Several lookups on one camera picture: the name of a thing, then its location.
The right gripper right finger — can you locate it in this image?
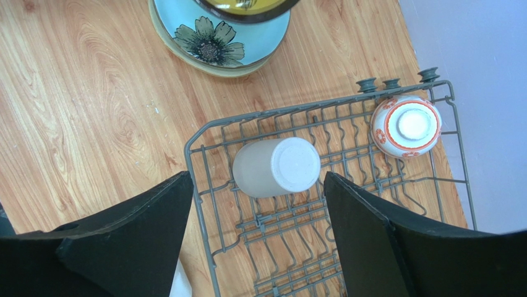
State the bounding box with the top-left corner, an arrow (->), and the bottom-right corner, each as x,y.
323,172 -> 526,296

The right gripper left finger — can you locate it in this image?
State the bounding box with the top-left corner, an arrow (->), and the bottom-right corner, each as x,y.
1,171 -> 194,296

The cream bird plate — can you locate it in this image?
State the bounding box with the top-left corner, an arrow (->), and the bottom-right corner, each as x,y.
148,0 -> 276,79

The yellow patterned black-rim plate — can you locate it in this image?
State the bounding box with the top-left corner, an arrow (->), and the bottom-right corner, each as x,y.
195,0 -> 299,24

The light green flower plate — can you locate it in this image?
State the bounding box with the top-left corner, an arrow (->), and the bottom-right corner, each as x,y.
151,1 -> 291,69

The red white ceramic bowl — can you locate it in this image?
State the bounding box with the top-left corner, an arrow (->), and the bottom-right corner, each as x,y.
371,95 -> 442,159

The beige ceramic cup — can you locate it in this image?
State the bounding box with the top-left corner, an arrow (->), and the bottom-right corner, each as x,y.
232,137 -> 321,198

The grey wire dish rack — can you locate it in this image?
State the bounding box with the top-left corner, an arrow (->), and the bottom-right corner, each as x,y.
184,67 -> 478,297

